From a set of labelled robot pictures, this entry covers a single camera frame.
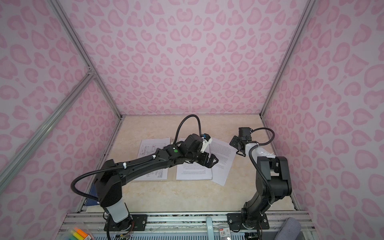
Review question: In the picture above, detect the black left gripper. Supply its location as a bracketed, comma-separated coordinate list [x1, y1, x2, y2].
[186, 149, 220, 167]

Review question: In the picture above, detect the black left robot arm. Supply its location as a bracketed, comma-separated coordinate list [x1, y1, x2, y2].
[71, 142, 219, 232]

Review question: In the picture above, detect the blue booklet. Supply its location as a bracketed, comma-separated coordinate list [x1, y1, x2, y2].
[85, 185, 99, 207]

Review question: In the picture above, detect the translucent beige file folder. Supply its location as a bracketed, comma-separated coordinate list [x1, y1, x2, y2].
[133, 137, 214, 183]

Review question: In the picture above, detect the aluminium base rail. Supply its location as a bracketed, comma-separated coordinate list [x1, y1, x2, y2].
[55, 209, 320, 240]

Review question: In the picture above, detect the right corner aluminium post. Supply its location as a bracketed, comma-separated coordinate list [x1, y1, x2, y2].
[260, 0, 318, 119]

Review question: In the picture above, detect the highlighter marker pack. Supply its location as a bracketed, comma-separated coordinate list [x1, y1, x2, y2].
[66, 227, 94, 240]

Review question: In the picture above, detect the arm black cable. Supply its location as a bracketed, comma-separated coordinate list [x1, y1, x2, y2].
[173, 114, 203, 145]
[248, 127, 276, 205]

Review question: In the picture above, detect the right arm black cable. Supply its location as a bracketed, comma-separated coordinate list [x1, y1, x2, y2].
[248, 127, 276, 205]

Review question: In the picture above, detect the grey foam roll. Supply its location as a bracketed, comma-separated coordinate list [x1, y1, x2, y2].
[275, 218, 302, 240]

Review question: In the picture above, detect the printed text sheet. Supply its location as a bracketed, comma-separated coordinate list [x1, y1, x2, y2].
[210, 139, 237, 186]
[175, 137, 213, 181]

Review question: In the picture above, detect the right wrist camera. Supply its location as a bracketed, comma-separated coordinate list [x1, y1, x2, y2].
[239, 127, 253, 142]

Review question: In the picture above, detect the technical drawing paper sheet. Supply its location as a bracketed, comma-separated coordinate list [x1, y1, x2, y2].
[135, 137, 171, 182]

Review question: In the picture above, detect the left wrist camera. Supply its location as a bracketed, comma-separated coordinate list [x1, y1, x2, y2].
[201, 134, 213, 153]

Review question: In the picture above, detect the left corner aluminium post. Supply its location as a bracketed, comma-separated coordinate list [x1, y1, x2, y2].
[47, 0, 123, 120]

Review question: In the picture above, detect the small labelled plastic bag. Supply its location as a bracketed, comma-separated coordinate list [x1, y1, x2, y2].
[218, 224, 232, 240]

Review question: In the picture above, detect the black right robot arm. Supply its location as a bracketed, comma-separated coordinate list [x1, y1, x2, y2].
[227, 136, 292, 232]

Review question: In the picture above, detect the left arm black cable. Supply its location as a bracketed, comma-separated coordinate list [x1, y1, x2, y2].
[173, 114, 203, 145]

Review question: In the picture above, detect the diagonal aluminium frame bar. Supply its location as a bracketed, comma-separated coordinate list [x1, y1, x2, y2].
[1, 71, 95, 193]

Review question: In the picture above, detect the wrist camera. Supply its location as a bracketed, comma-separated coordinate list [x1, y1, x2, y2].
[201, 134, 213, 153]
[239, 127, 253, 142]

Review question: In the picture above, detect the corner aluminium post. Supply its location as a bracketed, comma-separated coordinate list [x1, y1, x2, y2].
[260, 0, 318, 119]
[47, 0, 123, 120]

